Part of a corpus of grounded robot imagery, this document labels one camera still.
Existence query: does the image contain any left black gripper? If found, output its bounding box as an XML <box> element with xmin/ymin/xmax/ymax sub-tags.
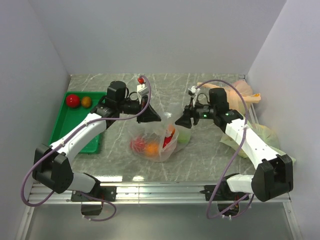
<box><xmin>118</xmin><ymin>95</ymin><xmax>162</xmax><ymax>124</ymax></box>

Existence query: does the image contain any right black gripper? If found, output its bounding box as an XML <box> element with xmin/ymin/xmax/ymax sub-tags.
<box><xmin>174</xmin><ymin>97</ymin><xmax>217</xmax><ymax>129</ymax></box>

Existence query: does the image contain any light green fake fruit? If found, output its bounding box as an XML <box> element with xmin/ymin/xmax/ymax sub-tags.
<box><xmin>177</xmin><ymin>126</ymin><xmax>191</xmax><ymax>145</ymax></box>

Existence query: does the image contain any orange fake tangerine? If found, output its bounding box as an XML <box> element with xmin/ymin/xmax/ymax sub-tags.
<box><xmin>166</xmin><ymin>124</ymin><xmax>176</xmax><ymax>136</ymax></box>

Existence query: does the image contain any clear lemon-print plastic bag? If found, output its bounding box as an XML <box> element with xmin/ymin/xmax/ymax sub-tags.
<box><xmin>128</xmin><ymin>111</ymin><xmax>188</xmax><ymax>163</ymax></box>

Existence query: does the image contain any orange fake persimmon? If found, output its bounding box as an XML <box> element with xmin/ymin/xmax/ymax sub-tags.
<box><xmin>144</xmin><ymin>142</ymin><xmax>159</xmax><ymax>158</ymax></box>

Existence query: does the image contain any small brown-orange fake fruit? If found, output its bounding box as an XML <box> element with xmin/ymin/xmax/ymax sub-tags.
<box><xmin>81</xmin><ymin>96</ymin><xmax>92</xmax><ymax>109</ymax></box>

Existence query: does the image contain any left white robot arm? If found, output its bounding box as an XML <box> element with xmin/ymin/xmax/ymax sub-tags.
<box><xmin>32</xmin><ymin>75</ymin><xmax>161</xmax><ymax>201</ymax></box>

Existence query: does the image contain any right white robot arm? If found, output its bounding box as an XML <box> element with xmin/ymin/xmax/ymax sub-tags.
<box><xmin>175</xmin><ymin>86</ymin><xmax>294</xmax><ymax>202</ymax></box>

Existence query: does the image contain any orange tied plastic bag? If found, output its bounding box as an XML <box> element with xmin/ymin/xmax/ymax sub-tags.
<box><xmin>196</xmin><ymin>79</ymin><xmax>262</xmax><ymax>116</ymax></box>

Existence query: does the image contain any green tied plastic bag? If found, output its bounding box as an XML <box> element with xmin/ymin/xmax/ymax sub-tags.
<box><xmin>219</xmin><ymin>123</ymin><xmax>286</xmax><ymax>156</ymax></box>

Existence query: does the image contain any green plastic tray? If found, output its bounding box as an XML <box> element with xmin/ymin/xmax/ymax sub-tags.
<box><xmin>48</xmin><ymin>91</ymin><xmax>107</xmax><ymax>154</ymax></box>

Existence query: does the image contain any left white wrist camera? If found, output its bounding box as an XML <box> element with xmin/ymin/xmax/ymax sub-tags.
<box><xmin>136</xmin><ymin>76</ymin><xmax>149</xmax><ymax>97</ymax></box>

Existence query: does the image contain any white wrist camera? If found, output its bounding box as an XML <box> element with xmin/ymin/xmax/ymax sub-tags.
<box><xmin>188</xmin><ymin>85</ymin><xmax>200</xmax><ymax>107</ymax></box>
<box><xmin>136</xmin><ymin>76</ymin><xmax>149</xmax><ymax>97</ymax></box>

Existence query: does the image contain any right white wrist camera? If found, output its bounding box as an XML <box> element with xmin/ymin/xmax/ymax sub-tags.
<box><xmin>188</xmin><ymin>85</ymin><xmax>200</xmax><ymax>107</ymax></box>

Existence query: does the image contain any aluminium mounting rail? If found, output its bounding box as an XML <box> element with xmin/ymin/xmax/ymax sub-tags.
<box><xmin>28</xmin><ymin>182</ymin><xmax>291</xmax><ymax>205</ymax></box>

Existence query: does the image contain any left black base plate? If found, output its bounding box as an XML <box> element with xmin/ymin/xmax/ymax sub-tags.
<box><xmin>70</xmin><ymin>186</ymin><xmax>117</xmax><ymax>219</ymax></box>

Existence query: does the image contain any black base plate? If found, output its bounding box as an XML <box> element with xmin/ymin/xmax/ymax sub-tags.
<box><xmin>70</xmin><ymin>186</ymin><xmax>117</xmax><ymax>219</ymax></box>
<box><xmin>201</xmin><ymin>183</ymin><xmax>253</xmax><ymax>219</ymax></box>

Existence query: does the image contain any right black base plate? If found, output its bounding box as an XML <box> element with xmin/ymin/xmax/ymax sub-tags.
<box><xmin>201</xmin><ymin>183</ymin><xmax>253</xmax><ymax>219</ymax></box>

